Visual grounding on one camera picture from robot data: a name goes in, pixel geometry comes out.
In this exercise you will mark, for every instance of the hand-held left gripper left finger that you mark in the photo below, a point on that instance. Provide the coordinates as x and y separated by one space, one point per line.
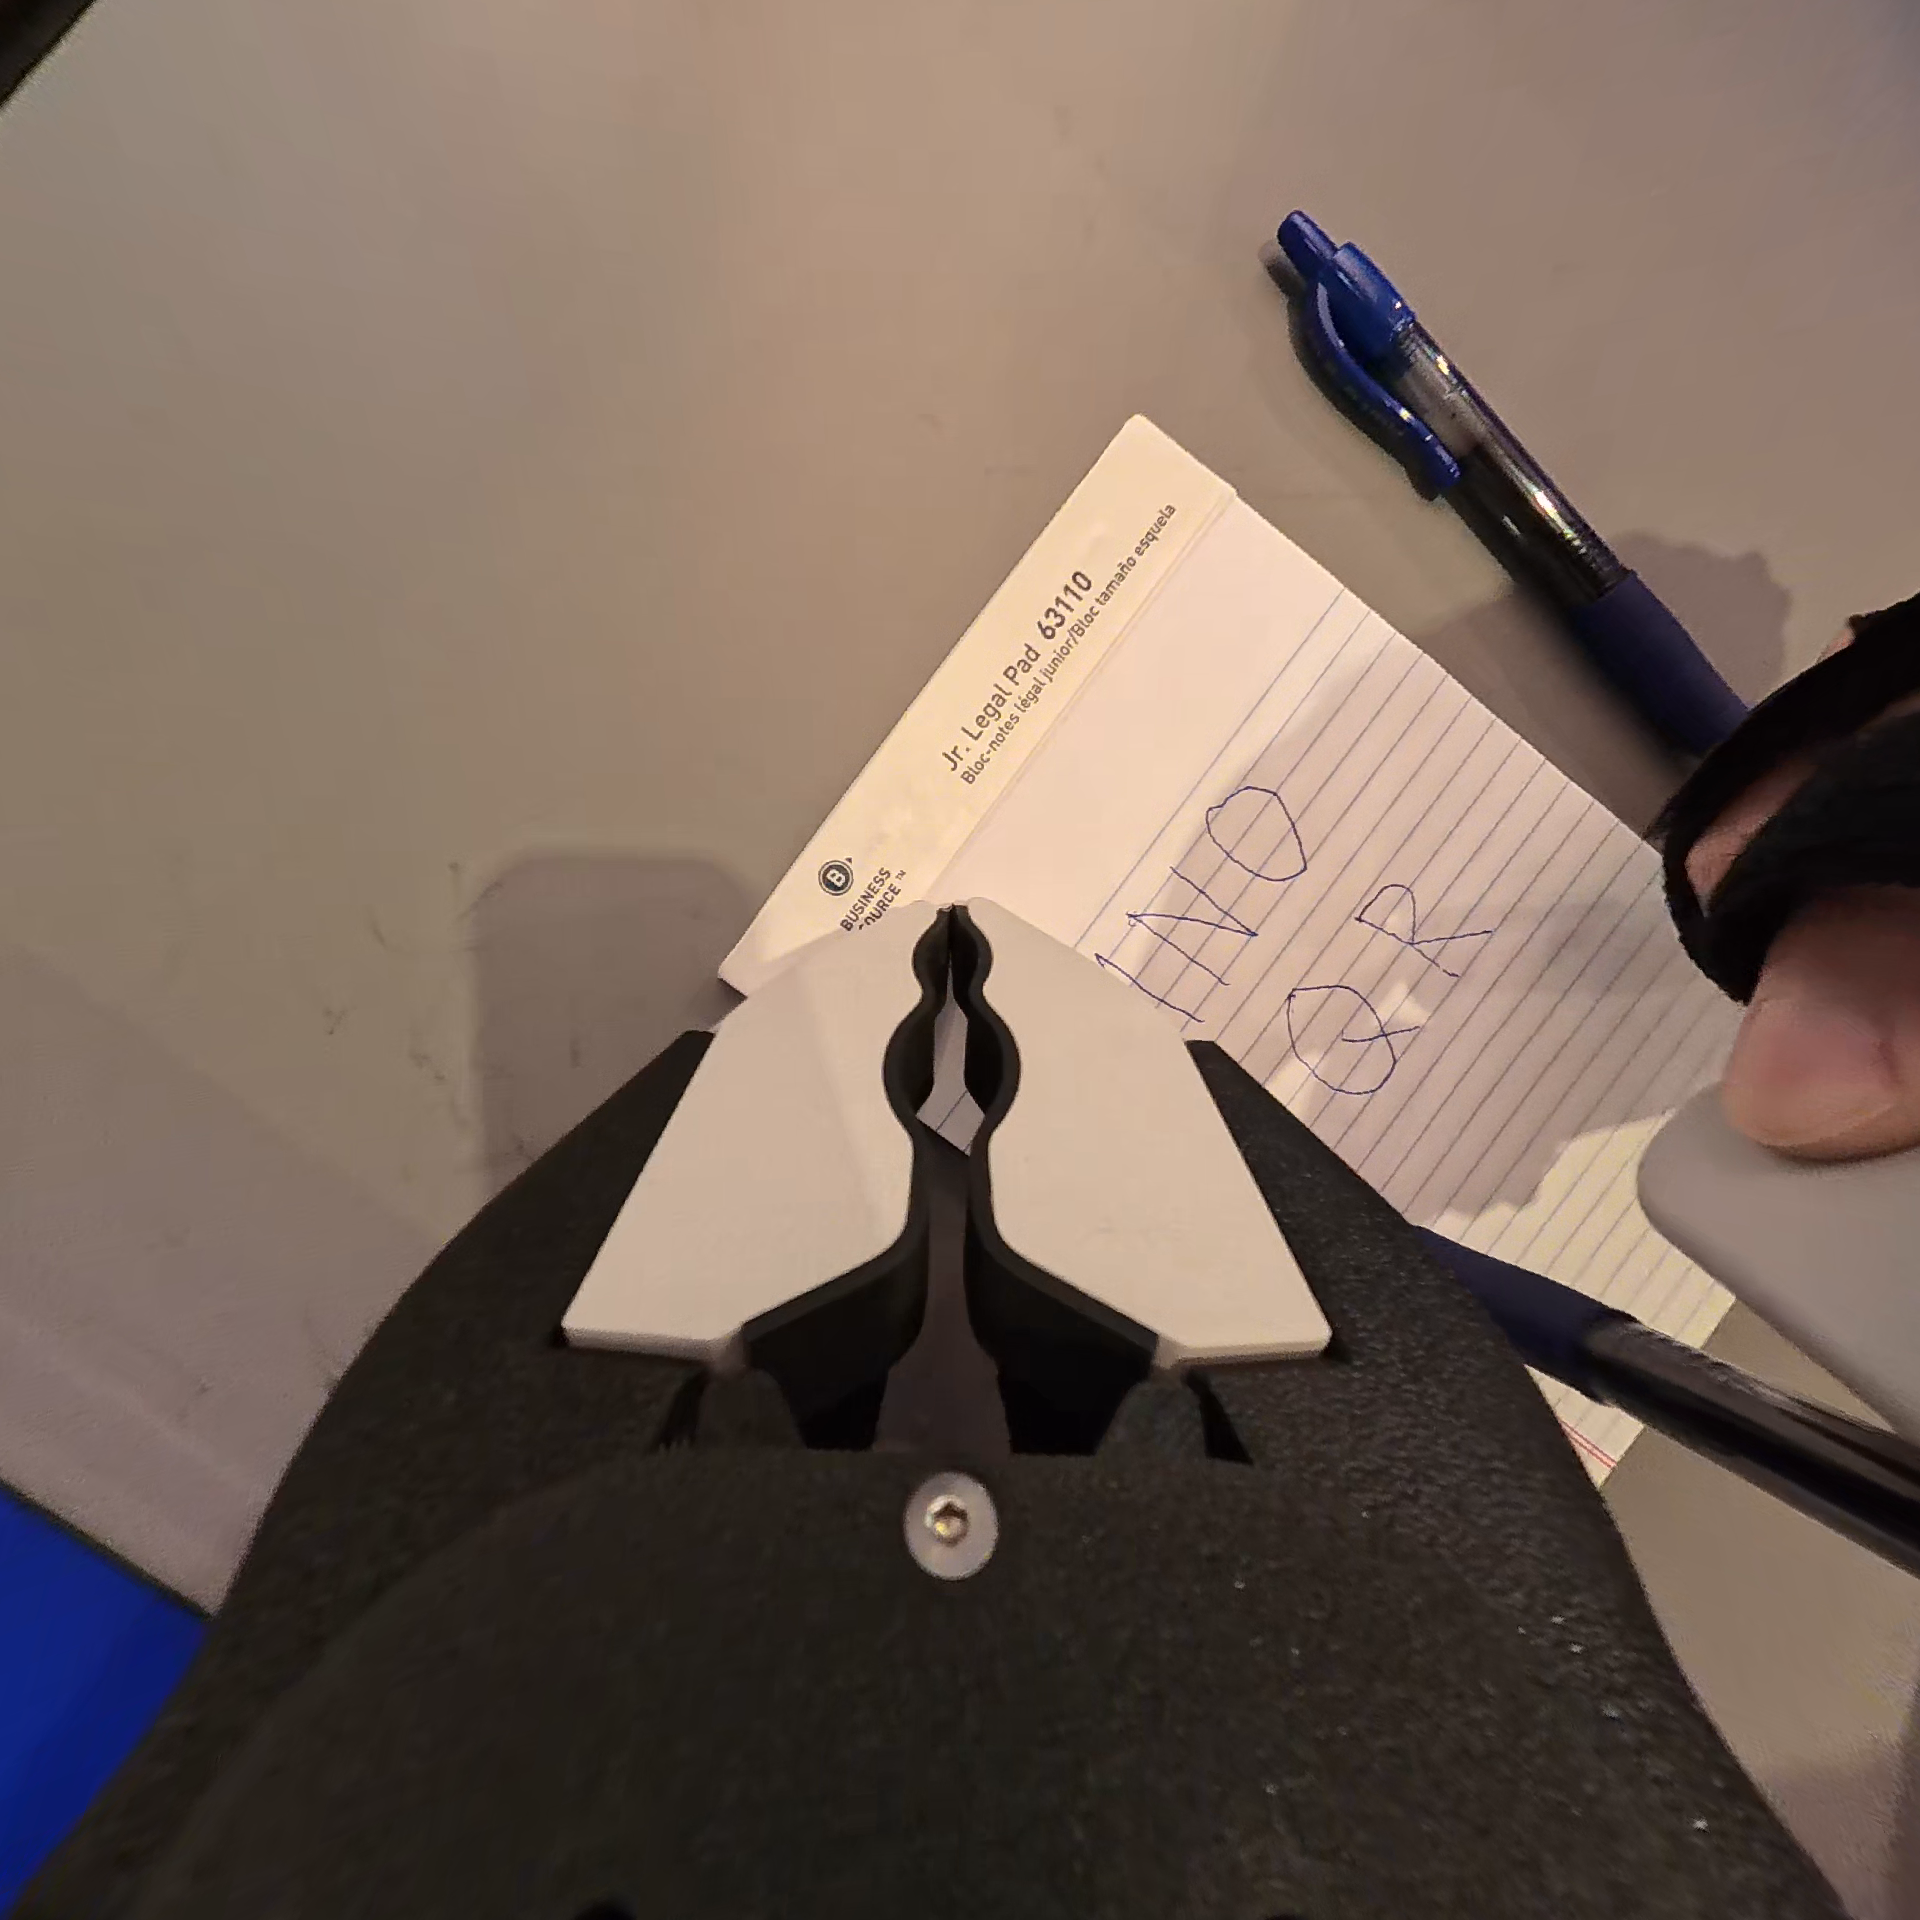
751 1170

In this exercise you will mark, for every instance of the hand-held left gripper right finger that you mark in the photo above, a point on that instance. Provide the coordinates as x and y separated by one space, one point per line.
1156 1170

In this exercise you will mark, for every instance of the blue retractable pen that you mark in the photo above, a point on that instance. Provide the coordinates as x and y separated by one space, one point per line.
1643 632
1728 1418

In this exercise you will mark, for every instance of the white lined notepad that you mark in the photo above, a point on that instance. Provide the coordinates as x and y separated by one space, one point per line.
1348 722

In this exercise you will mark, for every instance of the person's right hand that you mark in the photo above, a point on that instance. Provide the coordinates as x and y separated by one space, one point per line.
1838 1052

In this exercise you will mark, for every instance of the blue plastic bin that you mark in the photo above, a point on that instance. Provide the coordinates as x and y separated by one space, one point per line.
77 1727

